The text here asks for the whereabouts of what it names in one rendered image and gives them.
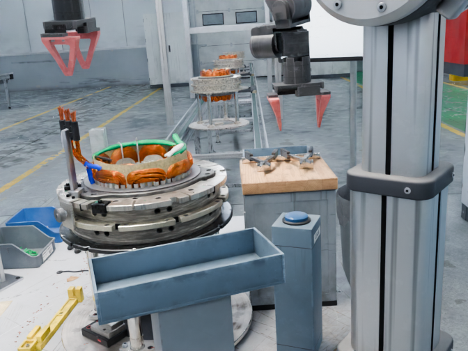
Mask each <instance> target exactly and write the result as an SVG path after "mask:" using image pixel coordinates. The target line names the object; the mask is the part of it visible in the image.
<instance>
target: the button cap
mask: <svg viewBox="0 0 468 351"><path fill-rule="evenodd" d="M285 220H286V221H289V222H295V223H296V222H303V221H306V220H308V215H307V214H306V213H305V212H301V211H293V212H288V213H287V214H285Z"/></svg>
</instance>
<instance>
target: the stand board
mask: <svg viewBox="0 0 468 351"><path fill-rule="evenodd" d="M240 175H241V182H242V194H243V195H250V194H271V193H283V192H305V191H316V190H328V189H338V178H337V177H336V175H335V174H334V173H333V171H332V170H331V169H330V168H329V167H328V165H327V164H326V162H325V161H324V160H323V158H321V156H320V159H314V160H313V169H299V161H298V160H293V161H281V162H271V171H263V172H257V163H249V164H243V163H242V160H240Z"/></svg>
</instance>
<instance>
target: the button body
mask: <svg viewBox="0 0 468 351"><path fill-rule="evenodd" d="M285 214H287V212H283V213H282V214H281V216H280V217H279V218H278V219H277V220H276V221H275V222H274V224H273V225H272V243H273V244H274V245H275V246H276V247H277V248H278V249H279V250H281V251H282V252H283V253H284V263H285V283H283V284H279V285H276V286H274V303H275V319H276V350H277V351H318V350H319V348H320V344H321V343H322V267H321V222H320V215H314V214H308V216H310V218H311V222H310V223H308V224H306V225H302V226H290V225H287V224H284V223H283V222H282V218H283V217H284V216H285ZM319 226H320V234H319V236H318V238H317V240H316V241H315V244H314V235H315V232H316V231H317V229H318V228H319Z"/></svg>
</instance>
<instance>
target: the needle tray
mask: <svg viewBox="0 0 468 351"><path fill-rule="evenodd" d="M88 261H89V267H90V271H91V281H92V285H93V294H94V298H95V306H96V311H97V318H98V323H99V325H105V324H109V323H112V322H118V321H121V320H126V319H130V318H136V317H139V316H143V315H148V314H150V315H151V321H152V328H153V338H154V345H155V351H235V346H234V335H233V316H232V305H231V295H236V294H240V293H245V292H249V291H252V290H258V289H261V288H267V287H270V286H276V285H279V284H283V283H285V263H284V253H283V252H282V251H281V250H279V249H278V248H277V247H276V246H275V245H274V244H273V243H271V242H270V241H269V240H268V239H267V238H266V237H265V236H264V235H263V234H262V233H261V232H260V231H258V230H257V229H256V228H255V227H253V228H247V229H242V230H238V231H231V232H227V233H220V234H216V235H209V236H205V237H199V238H194V239H190V240H183V241H179V242H172V243H168V244H161V245H157V246H153V247H146V248H142V249H135V250H131V251H124V252H120V253H113V254H109V255H106V256H98V257H94V258H89V259H88Z"/></svg>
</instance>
